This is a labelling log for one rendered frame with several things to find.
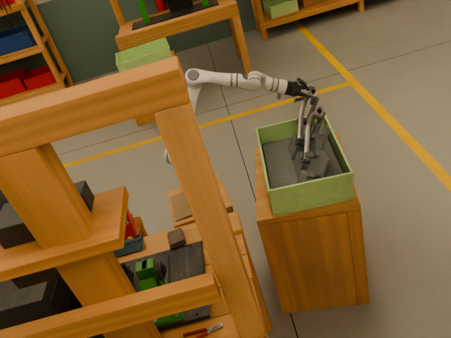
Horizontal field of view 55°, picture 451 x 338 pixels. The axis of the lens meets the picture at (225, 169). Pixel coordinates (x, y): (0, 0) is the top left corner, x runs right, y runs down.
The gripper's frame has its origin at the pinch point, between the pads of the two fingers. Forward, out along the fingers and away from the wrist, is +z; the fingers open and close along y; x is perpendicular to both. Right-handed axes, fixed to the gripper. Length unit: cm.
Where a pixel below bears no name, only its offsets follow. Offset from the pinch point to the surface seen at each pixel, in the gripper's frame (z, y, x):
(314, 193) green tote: 4, -55, -10
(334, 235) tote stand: 22, -73, 3
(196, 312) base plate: -50, -114, -32
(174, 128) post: -74, -62, -105
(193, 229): -51, -80, 3
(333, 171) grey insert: 17.3, -40.2, 0.3
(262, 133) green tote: -13.6, -16.2, 36.0
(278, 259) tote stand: 0, -89, 22
